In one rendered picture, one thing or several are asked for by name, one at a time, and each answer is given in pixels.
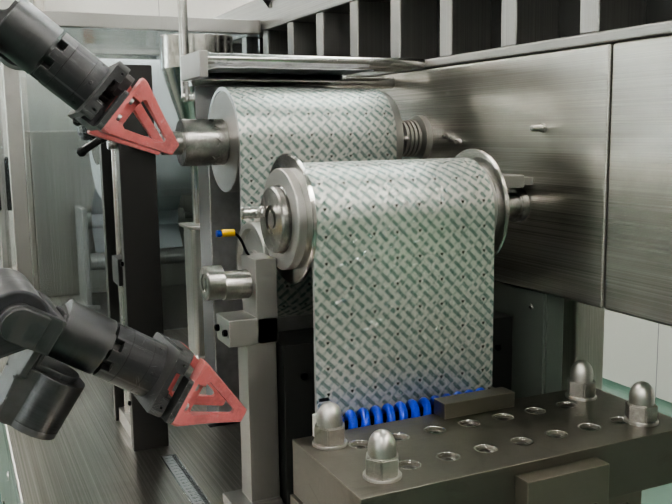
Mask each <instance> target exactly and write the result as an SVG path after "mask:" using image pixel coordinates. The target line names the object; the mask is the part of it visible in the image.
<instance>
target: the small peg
mask: <svg viewBox="0 0 672 504"><path fill-rule="evenodd" d="M265 216H266V209H265V207H264V206H259V207H258V206H254V207H252V206H250V207H241V208H240V217H241V218H242V219H247V218H248V219H253V218H265Z"/></svg>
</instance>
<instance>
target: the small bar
mask: <svg viewBox="0 0 672 504"><path fill-rule="evenodd" d="M514 400H515V392H513V391H511V390H509V389H507V388H504V387H497V388H491V389H485V390H479V391H474V392H468V393H462V394H456V395H450V396H445V397H439V398H434V414H436V415H438V416H439V417H441V418H443V419H451V418H456V417H461V416H467V415H472V414H477V413H483V412H488V411H494V410H499V409H504V408H510V407H514Z"/></svg>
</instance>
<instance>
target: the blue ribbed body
mask: <svg viewBox="0 0 672 504"><path fill-rule="evenodd" d="M434 398H439V396H437V395H433V396H432V397H431V398H430V400H429V399H427V398H426V397H421V398H420V399H419V400H418V403H417V401H416V400H414V399H409V400H408V401H407V403H406V405H405V403H403V402H402V401H398V402H396V403H395V405H394V408H393V406H392V405H391V404H389V403H386V404H384V405H383V407H382V411H381V409H380V407H379V406H377V405H374V406H372V407H371V408H370V414H369V412H368V410H367V409H366V408H364V407H363V408H360V409H359V410H358V411H357V416H356V414H355V412H354V411H353V410H347V411H346V412H345V417H344V418H343V422H344V423H345V430H347V429H353V428H358V427H364V426H369V425H375V424H380V423H386V422H391V421H397V420H402V419H408V418H413V417H419V416H424V415H430V414H434ZM344 419H345V421H344Z"/></svg>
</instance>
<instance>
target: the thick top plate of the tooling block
mask: <svg viewBox="0 0 672 504"><path fill-rule="evenodd" d="M566 392H567V390H562V391H556V392H551V393H545V394H540V395H534V396H529V397H523V398H518V399H515V400H514V407H510V408H504V409H499V410H494V411H488V412H483V413H477V414H472V415H467V416H461V417H456V418H451V419H443V418H441V417H439V416H438V415H436V414H430V415H424V416H419V417H413V418H408V419H402V420H397V421H391V422H386V423H380V424H375V425H369V426H364V427H358V428H353V429H347V430H345V438H346V439H347V441H348V445H347V446H346V447H344V448H342V449H339V450H331V451H327V450H320V449H317V448H315V447H313V445H312V441H313V439H314V436H309V437H303V438H298V439H293V440H292V447H293V491H294V494H295V495H296V496H297V497H298V498H299V499H300V500H301V501H302V502H303V503H304V504H515V476H516V475H519V474H524V473H528V472H532V471H537V470H541V469H546V468H550V467H554V466H559V465H563V464H567V463H572V462H576V461H581V460H585V459H589V458H594V457H597V458H599V459H601V460H603V461H605V462H607V463H609V464H610V467H609V495H608V499H611V498H615V497H619V496H623V495H627V494H631V493H634V492H638V491H642V490H646V489H650V488H654V487H658V486H662V485H665V484H669V483H672V417H670V416H667V415H664V414H662V413H659V412H658V416H657V419H658V420H659V424H658V425H657V426H654V427H638V426H633V425H630V424H629V423H626V422H624V420H623V417H624V416H625V408H626V401H627V400H626V399H623V398H620V397H618V396H615V395H613V394H610V393H608V392H605V391H602V390H600V389H597V388H596V391H595V394H596V395H597V399H596V400H594V401H588V402H582V401H574V400H571V399H568V398H566V397H565V393H566ZM378 429H386V430H388V431H389V432H391V434H392V435H393V436H394V438H395V441H396V447H397V453H398V469H399V470H400V471H401V472H402V478H401V479H400V480H399V481H397V482H395V483H391V484H374V483H370V482H368V481H366V480H365V479H364V478H363V471H364V470H365V469H366V452H368V441H369V438H370V436H371V435H372V433H373V432H375V431H376V430H378Z"/></svg>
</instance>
